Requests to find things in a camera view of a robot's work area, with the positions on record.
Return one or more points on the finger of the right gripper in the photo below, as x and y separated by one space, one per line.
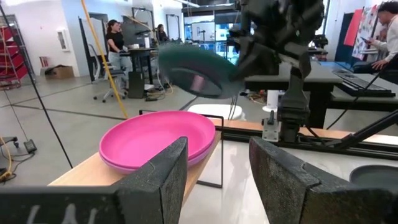
264 67
247 49

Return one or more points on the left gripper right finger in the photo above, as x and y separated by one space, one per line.
289 193

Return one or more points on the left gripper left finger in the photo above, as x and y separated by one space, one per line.
149 193

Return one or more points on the purple plate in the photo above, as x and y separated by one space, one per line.
119 168

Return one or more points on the pink plate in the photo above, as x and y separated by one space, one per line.
155 137

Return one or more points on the green plate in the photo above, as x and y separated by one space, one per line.
180 59

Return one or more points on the dark grey plate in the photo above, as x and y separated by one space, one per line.
373 175

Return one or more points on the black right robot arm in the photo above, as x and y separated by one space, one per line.
292 105

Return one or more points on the wooden shelf with black legs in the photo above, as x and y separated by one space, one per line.
90 174

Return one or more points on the white cylinder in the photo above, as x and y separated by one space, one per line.
272 99

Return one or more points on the grey desk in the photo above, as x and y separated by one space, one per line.
314 73

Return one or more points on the red poster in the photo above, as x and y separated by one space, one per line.
354 28

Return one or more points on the person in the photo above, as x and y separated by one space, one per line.
161 34
390 34
116 46

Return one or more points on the black keyboard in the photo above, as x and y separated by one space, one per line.
360 84

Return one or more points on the black standing desk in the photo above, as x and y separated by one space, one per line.
140 53

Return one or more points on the black computer tower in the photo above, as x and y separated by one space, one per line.
136 84

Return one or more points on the grey office chair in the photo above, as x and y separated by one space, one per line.
109 77

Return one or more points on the black power adapter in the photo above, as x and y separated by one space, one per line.
30 145

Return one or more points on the cardboard box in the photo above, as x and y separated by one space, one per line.
59 72

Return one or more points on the black framed whiteboard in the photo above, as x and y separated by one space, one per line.
91 37

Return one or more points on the red storage rack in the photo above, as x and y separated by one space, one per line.
12 59

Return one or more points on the black aluminium table frame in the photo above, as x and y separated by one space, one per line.
248 133

